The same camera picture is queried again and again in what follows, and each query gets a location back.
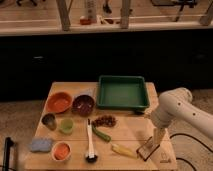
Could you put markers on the white bowl orange inside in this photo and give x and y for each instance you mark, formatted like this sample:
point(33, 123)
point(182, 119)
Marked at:
point(61, 152)

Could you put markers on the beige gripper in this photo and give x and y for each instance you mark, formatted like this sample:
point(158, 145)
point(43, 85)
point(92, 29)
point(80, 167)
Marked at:
point(158, 134)

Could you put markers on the red object on shelf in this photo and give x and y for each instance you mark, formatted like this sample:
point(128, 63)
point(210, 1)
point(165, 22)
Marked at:
point(84, 21)

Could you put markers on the black stand post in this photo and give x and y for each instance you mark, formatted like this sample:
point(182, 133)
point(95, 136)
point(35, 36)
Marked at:
point(6, 157)

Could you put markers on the dark purple bowl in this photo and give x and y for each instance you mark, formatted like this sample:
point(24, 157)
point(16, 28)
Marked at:
point(83, 105)

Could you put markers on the metal cup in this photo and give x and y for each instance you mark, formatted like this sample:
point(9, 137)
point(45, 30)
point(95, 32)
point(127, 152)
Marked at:
point(49, 121)

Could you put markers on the blue sponge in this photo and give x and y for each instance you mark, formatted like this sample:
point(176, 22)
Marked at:
point(41, 145)

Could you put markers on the brown grape bunch toy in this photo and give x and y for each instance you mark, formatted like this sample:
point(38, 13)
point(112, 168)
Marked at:
point(106, 120)

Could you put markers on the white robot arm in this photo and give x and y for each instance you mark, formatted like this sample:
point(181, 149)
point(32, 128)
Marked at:
point(177, 103)

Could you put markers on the green cup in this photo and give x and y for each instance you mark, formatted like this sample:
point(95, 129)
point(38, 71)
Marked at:
point(66, 126)

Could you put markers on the green cucumber toy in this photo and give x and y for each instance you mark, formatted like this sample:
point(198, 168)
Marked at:
point(101, 135)

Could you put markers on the green plastic tray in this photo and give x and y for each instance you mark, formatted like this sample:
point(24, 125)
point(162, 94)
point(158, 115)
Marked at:
point(122, 93)

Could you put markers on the wooden board eraser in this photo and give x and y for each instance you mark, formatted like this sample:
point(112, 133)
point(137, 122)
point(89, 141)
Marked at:
point(147, 149)

